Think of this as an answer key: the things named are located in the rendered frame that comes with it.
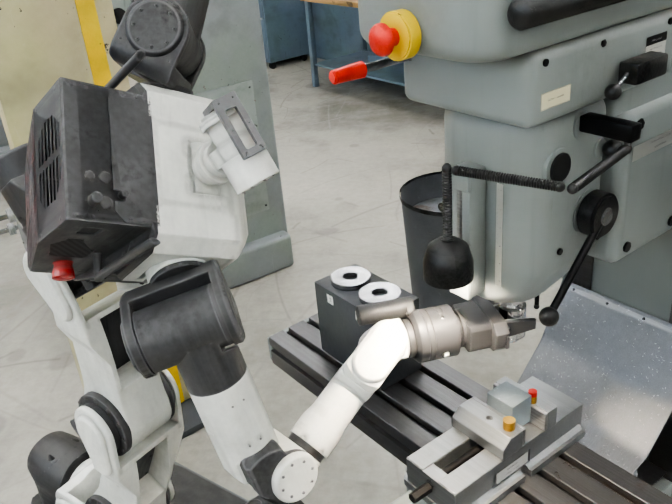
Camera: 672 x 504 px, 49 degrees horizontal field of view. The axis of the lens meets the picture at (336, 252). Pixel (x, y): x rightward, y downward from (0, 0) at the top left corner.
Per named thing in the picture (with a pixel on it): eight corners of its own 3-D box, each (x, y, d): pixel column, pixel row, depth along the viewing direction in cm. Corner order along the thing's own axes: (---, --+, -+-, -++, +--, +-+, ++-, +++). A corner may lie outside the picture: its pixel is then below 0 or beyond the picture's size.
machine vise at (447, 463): (460, 530, 125) (460, 482, 120) (401, 482, 136) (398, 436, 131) (587, 434, 143) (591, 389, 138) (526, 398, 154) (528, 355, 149)
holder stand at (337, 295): (381, 392, 159) (376, 313, 150) (321, 349, 175) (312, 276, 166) (422, 368, 166) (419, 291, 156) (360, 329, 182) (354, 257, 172)
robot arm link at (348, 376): (417, 335, 118) (368, 403, 115) (405, 342, 127) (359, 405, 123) (385, 310, 119) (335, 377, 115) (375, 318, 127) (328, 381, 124)
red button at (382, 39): (386, 60, 88) (385, 26, 87) (365, 56, 91) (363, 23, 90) (407, 54, 90) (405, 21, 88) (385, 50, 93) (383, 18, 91)
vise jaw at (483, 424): (503, 461, 129) (503, 444, 127) (451, 426, 138) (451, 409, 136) (525, 445, 132) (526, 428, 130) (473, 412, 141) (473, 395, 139)
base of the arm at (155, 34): (102, 78, 105) (182, 85, 105) (110, -12, 105) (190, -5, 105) (132, 100, 120) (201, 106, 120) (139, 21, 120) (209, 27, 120)
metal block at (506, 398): (511, 434, 134) (512, 407, 131) (486, 417, 138) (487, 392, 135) (530, 420, 137) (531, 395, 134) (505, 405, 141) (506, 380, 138)
